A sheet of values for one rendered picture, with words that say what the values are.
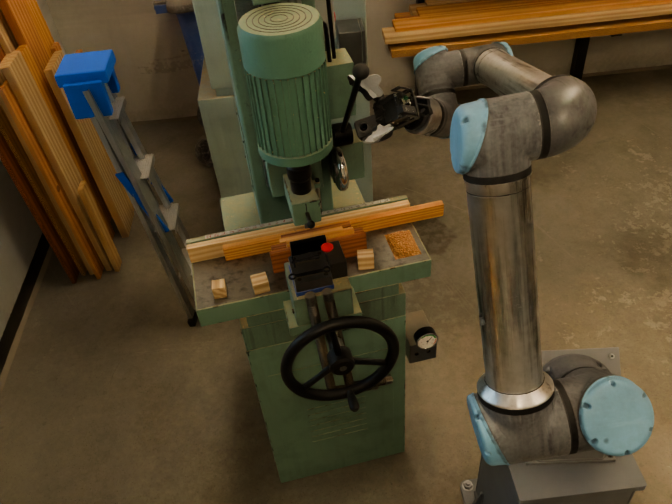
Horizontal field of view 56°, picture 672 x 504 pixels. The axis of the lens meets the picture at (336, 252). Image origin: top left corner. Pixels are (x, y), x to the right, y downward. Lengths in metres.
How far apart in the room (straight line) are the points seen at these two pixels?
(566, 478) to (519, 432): 0.41
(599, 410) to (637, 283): 1.70
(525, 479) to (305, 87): 1.05
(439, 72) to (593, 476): 1.04
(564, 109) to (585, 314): 1.78
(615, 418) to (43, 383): 2.17
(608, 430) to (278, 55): 0.96
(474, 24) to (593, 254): 1.36
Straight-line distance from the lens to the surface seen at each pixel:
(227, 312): 1.58
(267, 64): 1.32
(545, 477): 1.69
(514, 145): 1.08
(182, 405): 2.54
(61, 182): 2.90
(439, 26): 3.54
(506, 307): 1.18
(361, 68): 1.32
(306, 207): 1.55
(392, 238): 1.66
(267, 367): 1.77
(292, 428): 2.02
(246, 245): 1.65
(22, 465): 2.64
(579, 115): 1.12
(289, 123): 1.38
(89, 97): 2.18
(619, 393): 1.35
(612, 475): 1.74
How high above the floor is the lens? 2.01
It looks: 42 degrees down
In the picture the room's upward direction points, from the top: 5 degrees counter-clockwise
